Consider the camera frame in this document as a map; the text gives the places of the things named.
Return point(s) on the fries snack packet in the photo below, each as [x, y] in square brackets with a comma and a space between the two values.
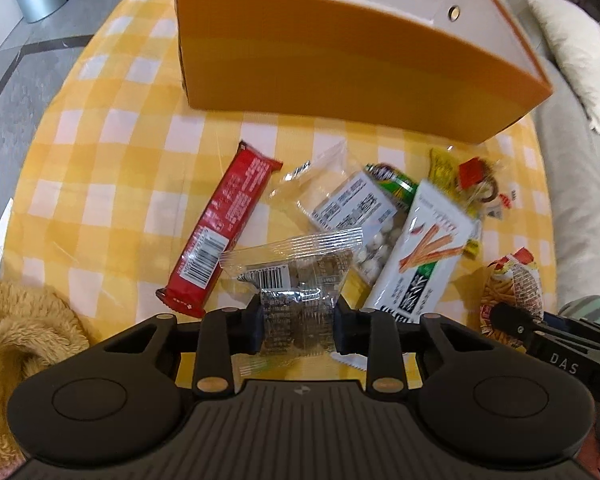
[517, 280]

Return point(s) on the tan fluffy blanket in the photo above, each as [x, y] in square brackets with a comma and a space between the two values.
[25, 325]

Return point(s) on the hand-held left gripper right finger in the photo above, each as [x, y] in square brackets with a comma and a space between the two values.
[342, 332]

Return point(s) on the person's right forearm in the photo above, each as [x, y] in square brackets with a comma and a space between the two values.
[592, 307]

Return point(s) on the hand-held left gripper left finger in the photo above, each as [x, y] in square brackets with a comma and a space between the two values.
[252, 332]

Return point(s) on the small clear candy packet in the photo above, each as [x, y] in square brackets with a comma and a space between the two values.
[480, 180]

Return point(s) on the red snack bar packet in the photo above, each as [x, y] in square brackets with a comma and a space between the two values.
[220, 225]

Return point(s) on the orange cardboard box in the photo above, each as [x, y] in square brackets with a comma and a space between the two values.
[330, 70]

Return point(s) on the clear plastic snack packet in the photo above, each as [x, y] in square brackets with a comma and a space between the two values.
[310, 175]

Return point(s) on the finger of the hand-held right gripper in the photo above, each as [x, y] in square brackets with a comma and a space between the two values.
[585, 330]
[512, 317]

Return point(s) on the clear brown cake packet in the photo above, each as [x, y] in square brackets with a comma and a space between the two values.
[300, 280]

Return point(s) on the white breadstick packet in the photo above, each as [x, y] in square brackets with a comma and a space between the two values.
[425, 250]

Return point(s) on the yellow checkered tablecloth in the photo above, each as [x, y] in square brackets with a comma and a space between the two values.
[110, 170]

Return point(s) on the cream pillow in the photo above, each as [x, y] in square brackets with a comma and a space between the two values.
[575, 50]

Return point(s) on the yellow snack packet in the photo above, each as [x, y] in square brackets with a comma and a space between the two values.
[442, 167]

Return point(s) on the clear packet of white balls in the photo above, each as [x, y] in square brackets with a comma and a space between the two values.
[355, 205]

